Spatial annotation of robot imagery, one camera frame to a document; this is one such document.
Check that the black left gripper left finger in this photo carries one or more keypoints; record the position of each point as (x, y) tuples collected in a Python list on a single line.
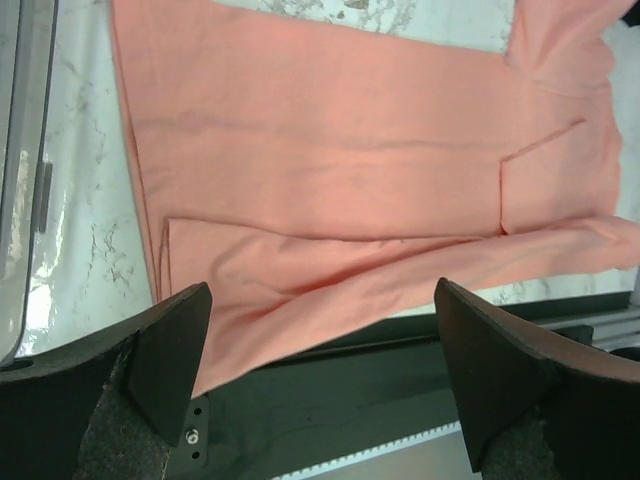
[(110, 405)]

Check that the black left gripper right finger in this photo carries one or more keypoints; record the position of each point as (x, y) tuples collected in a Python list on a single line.
[(534, 404)]

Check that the salmon pink t shirt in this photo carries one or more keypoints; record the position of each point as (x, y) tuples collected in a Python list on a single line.
[(319, 178)]

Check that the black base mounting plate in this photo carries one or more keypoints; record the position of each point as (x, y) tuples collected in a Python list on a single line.
[(381, 384)]

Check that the folded black t shirt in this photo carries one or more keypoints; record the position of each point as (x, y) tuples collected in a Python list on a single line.
[(632, 17)]

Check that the clear grey plastic bin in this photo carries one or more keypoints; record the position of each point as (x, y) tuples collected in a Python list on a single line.
[(28, 30)]

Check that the white slotted cable duct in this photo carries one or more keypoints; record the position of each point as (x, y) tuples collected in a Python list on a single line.
[(372, 453)]

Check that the aluminium front rail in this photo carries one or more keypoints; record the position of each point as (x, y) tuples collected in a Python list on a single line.
[(606, 331)]

